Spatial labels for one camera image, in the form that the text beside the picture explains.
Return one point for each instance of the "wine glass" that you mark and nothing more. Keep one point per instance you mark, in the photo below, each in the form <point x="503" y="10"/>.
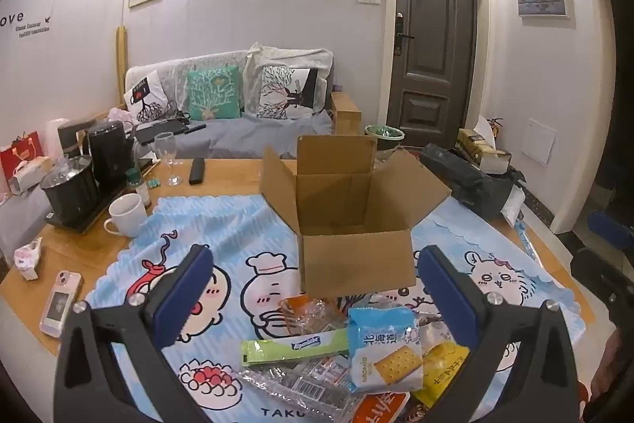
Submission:
<point x="165" y="148"/>

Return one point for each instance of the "yellow tissue box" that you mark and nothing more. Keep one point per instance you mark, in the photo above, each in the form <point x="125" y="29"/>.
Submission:
<point x="483" y="150"/>

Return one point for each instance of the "teal tree cushion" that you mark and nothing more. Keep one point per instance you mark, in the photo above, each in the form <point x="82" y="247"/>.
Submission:
<point x="214" y="93"/>

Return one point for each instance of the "white mug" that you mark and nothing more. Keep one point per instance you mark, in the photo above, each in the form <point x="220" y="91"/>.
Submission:
<point x="129" y="215"/>

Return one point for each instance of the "white plastic bag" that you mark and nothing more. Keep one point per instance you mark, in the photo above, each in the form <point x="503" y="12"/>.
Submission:
<point x="512" y="205"/>

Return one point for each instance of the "grey sofa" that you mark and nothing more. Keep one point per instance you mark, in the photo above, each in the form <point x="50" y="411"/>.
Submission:
<point x="277" y="135"/>

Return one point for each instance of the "wooden pole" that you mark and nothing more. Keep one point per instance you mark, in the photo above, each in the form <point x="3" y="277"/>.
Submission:
<point x="122" y="66"/>

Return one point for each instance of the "orange snack packet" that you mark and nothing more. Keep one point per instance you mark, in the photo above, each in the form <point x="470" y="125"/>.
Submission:
<point x="292" y="306"/>
<point x="379" y="409"/>

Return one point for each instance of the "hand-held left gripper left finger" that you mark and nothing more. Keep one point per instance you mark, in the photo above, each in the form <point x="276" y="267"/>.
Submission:
<point x="183" y="294"/>

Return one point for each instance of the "tall black kettle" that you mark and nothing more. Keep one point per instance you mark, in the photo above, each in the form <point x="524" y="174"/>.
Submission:
<point x="109" y="150"/>

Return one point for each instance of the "black lettering wall decal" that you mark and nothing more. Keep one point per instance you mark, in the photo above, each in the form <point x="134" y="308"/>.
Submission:
<point x="20" y="24"/>

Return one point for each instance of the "pink cloth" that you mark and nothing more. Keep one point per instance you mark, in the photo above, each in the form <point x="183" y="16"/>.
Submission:
<point x="119" y="115"/>

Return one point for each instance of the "white cushion with red print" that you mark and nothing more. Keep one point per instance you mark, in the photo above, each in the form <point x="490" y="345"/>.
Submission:
<point x="146" y="98"/>

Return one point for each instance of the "black bag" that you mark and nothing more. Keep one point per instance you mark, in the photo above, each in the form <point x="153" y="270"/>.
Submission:
<point x="465" y="180"/>

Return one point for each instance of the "brown cardboard box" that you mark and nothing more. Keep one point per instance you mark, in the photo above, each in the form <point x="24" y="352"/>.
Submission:
<point x="356" y="259"/>

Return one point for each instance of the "wooden side table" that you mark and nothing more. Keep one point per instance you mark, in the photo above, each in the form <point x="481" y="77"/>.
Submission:
<point x="345" y="113"/>

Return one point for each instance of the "white cloth bag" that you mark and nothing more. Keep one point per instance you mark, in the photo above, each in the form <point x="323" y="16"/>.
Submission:
<point x="290" y="55"/>

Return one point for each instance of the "clear barcoded snack packet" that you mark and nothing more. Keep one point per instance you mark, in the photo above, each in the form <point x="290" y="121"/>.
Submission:
<point x="297" y="388"/>

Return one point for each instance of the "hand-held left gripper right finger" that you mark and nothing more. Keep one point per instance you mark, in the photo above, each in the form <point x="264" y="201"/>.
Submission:
<point x="446" y="294"/>

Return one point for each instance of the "black pot with glass lid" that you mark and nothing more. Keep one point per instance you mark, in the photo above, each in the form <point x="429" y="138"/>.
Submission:
<point x="69" y="190"/>

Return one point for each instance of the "white wall panel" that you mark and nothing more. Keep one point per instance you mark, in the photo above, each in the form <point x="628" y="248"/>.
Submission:
<point x="539" y="140"/>

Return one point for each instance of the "white tissue pack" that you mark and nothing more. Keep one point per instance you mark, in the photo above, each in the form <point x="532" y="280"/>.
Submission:
<point x="30" y="175"/>

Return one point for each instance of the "black laptop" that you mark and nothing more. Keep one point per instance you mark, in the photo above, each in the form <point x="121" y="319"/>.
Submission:
<point x="158" y="131"/>

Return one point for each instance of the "blue stick packet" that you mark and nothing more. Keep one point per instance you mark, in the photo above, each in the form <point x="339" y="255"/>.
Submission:
<point x="526" y="240"/>

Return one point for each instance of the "crumpled pink white packet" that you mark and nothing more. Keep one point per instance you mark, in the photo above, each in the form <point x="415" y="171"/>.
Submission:
<point x="28" y="260"/>

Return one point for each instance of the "white clear snack packet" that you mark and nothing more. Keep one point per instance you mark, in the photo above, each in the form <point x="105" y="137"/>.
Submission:
<point x="432" y="333"/>

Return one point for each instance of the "green snack packet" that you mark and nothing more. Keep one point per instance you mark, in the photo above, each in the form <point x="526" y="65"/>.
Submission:
<point x="292" y="346"/>

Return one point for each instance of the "light blue cracker packet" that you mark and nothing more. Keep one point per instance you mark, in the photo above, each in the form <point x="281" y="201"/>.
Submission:
<point x="384" y="353"/>

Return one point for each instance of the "cartoon printed blue tablecloth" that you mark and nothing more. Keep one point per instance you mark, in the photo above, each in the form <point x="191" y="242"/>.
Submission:
<point x="247" y="225"/>

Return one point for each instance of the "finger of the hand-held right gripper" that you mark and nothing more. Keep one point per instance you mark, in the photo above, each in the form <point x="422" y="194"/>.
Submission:
<point x="611" y="228"/>
<point x="602" y="277"/>

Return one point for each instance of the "small green capped bottle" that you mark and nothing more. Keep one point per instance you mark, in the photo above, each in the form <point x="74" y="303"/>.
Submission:
<point x="138" y="191"/>

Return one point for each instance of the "yellow cracker packet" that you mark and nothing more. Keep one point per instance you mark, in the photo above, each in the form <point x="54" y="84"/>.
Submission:
<point x="443" y="373"/>

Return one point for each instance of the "dark brown door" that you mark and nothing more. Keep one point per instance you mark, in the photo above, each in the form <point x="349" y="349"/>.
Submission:
<point x="433" y="56"/>

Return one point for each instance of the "clear crinkled snack wrapper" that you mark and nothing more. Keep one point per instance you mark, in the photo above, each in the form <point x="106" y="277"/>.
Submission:
<point x="324" y="316"/>

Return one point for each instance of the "black remote control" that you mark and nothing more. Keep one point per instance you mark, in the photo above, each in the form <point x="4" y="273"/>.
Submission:
<point x="197" y="171"/>

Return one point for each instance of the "white black tree cushion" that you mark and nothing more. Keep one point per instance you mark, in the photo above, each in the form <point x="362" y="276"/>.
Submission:
<point x="282" y="93"/>

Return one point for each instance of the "dark grey appliance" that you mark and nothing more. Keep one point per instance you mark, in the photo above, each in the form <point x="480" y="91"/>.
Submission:
<point x="74" y="135"/>

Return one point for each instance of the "red gift bag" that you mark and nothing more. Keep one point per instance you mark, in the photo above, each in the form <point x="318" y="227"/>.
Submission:
<point x="19" y="151"/>

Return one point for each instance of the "pink smartphone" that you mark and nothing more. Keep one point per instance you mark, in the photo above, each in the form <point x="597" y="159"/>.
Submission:
<point x="60" y="304"/>

